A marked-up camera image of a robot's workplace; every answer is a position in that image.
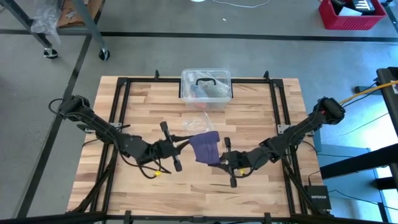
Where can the red packet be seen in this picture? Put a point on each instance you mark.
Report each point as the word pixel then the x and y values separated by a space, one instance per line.
pixel 202 105

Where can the crumpled clear plastic wrap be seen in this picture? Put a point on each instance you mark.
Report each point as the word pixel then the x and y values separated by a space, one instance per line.
pixel 46 18

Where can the clear plastic storage bin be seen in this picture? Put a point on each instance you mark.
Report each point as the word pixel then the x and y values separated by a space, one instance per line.
pixel 222 74

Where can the black device with keys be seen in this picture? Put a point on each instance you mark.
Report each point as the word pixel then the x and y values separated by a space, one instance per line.
pixel 363 4

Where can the white round object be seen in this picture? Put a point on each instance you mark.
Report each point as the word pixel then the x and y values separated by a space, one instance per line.
pixel 197 0

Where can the black Netgear network switch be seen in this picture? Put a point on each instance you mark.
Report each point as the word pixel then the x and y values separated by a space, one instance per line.
pixel 317 197

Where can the white paper sheet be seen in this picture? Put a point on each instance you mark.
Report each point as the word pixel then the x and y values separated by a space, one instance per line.
pixel 346 12

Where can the clear plastic bag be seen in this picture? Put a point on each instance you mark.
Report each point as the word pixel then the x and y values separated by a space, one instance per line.
pixel 197 123

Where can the black desk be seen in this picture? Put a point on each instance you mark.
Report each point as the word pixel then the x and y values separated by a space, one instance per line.
pixel 388 93

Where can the red plastic basket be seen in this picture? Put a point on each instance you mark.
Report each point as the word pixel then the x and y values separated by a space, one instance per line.
pixel 351 21

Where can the purple elastic bandage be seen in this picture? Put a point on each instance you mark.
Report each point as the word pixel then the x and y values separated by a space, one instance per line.
pixel 205 147

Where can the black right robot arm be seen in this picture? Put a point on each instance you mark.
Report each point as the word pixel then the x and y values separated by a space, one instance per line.
pixel 295 132

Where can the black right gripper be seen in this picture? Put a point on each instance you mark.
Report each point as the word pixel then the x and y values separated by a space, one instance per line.
pixel 237 160

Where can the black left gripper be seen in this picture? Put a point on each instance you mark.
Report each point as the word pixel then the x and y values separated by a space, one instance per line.
pixel 161 151

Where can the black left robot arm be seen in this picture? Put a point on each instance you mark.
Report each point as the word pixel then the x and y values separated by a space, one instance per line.
pixel 102 127

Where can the grey wrapped item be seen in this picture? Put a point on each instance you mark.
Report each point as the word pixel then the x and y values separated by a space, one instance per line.
pixel 215 92

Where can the grey metal wheeled cart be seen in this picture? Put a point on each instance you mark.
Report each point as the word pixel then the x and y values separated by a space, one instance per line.
pixel 89 25

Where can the black metal beam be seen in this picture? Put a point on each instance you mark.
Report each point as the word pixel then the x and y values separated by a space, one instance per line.
pixel 357 163

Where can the brown cardboard box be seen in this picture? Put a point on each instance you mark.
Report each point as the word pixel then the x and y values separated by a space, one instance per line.
pixel 66 18

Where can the dark blue roll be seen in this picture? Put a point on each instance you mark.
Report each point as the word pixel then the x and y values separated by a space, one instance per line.
pixel 199 91

